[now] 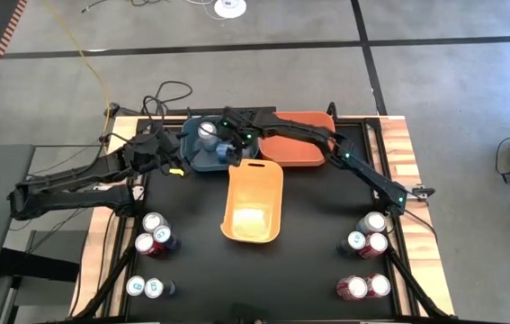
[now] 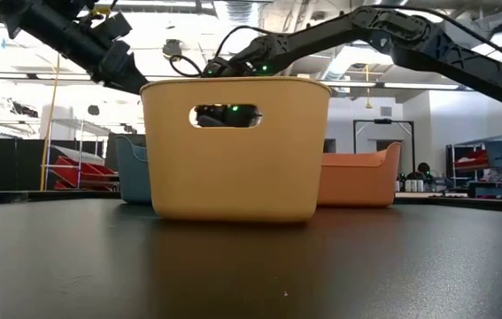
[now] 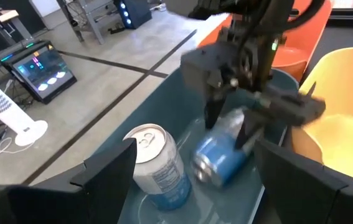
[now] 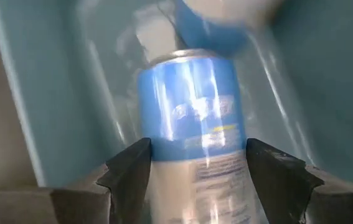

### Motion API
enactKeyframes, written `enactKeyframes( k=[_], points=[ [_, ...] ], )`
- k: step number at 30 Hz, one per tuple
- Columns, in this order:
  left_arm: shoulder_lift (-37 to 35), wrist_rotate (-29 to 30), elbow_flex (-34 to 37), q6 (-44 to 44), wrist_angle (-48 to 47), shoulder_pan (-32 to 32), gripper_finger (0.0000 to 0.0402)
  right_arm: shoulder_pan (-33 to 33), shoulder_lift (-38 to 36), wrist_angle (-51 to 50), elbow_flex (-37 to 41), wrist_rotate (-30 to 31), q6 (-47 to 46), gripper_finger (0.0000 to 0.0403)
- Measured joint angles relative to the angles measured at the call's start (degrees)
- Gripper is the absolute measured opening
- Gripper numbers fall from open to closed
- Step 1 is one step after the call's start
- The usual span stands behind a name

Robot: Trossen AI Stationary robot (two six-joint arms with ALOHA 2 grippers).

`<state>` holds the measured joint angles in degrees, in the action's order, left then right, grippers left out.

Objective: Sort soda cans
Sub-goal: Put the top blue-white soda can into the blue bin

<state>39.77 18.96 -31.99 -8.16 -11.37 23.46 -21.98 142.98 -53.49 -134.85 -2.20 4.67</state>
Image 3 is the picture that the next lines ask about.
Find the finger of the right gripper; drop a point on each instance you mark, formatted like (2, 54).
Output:
(204, 71)
(288, 110)

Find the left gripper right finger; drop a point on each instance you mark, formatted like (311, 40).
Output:
(304, 199)

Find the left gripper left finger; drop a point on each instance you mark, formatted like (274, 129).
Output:
(101, 193)

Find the blue plastic bin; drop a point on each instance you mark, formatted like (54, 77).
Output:
(170, 102)

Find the yellow plastic bin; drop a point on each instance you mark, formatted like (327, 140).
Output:
(344, 93)

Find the white and blue soda can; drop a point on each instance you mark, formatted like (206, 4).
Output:
(216, 158)
(160, 174)

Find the orange plastic bin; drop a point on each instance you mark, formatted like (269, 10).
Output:
(313, 31)

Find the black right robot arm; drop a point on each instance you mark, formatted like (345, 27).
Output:
(257, 12)

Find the black computer with blue lights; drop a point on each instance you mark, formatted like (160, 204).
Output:
(135, 14)

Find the grey metal stand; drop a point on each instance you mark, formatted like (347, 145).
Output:
(92, 25)

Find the black floor monitor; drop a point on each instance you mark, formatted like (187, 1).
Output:
(42, 74)

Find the black aluminium table frame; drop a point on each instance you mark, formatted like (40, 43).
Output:
(350, 14)

